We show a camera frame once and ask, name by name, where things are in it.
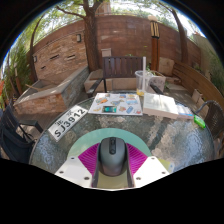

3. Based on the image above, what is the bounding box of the thin tree trunk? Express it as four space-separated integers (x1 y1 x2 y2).
169 8 189 66

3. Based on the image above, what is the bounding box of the clear plastic cup with straw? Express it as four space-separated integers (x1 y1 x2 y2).
134 56 153 97

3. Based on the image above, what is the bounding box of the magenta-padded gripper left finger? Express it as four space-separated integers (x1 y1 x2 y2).
54 142 101 189

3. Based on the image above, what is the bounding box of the white licence plate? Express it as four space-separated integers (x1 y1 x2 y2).
47 104 89 143

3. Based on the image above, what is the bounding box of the large tree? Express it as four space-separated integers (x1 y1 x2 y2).
54 0 111 72

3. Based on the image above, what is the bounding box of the beige square stone slab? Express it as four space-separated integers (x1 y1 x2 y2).
158 57 176 77

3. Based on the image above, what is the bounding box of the raised stone garden bed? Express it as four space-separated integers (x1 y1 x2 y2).
13 64 90 116

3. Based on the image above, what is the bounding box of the green pink round mouse pad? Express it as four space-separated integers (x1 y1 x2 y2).
67 127 153 189

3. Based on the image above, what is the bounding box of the colourful sticker sheet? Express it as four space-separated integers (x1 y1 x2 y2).
88 92 144 117

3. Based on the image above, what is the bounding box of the dark wicker garden chair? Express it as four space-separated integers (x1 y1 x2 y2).
194 99 224 158

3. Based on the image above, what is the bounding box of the black slatted garden chair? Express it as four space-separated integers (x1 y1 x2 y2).
0 103 44 164

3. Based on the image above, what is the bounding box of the dark wooden slatted chair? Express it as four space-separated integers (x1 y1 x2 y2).
87 55 144 98

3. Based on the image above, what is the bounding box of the curved wooden bench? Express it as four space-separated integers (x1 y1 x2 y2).
172 60 224 111

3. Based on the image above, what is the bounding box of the wooden garden lamp post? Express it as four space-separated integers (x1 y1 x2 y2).
147 14 161 72

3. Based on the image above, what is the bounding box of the thick white open book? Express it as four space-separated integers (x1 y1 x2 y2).
142 92 181 120

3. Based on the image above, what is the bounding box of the grey wall box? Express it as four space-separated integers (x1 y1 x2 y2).
100 47 113 58

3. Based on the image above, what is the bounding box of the white square planter box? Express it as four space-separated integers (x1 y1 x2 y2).
146 69 167 94

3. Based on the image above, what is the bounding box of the dark grey computer mouse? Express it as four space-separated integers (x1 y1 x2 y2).
97 136 129 177

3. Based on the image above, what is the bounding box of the small green packet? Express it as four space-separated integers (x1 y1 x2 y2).
193 114 207 129

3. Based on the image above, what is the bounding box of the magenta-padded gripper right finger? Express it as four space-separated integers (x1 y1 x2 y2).
125 142 171 189

